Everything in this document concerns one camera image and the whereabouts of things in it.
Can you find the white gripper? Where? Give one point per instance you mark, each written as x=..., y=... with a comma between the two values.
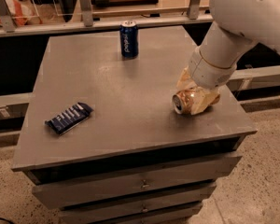
x=208, y=71

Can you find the orange soda can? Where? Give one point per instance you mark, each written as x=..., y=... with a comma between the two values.
x=182, y=101

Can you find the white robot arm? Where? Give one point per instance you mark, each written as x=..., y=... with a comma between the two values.
x=238, y=26

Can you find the blue pepsi can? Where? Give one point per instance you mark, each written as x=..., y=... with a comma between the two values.
x=129, y=39

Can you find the grey drawer cabinet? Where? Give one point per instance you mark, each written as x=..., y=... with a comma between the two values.
x=133, y=123

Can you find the blue snack bag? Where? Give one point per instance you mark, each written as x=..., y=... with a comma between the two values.
x=69, y=118

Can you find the middle grey drawer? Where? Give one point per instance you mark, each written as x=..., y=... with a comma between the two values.
x=137, y=204

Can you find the grey drawer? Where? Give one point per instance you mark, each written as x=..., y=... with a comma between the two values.
x=156, y=216
x=137, y=204
x=120, y=183

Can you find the bottom grey drawer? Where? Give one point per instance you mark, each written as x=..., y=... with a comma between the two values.
x=156, y=216

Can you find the top grey drawer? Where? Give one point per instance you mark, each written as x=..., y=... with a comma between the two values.
x=120, y=183

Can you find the orange white bag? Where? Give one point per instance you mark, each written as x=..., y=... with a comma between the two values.
x=22, y=14

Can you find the grey metal railing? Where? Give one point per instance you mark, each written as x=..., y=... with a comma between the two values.
x=77, y=16

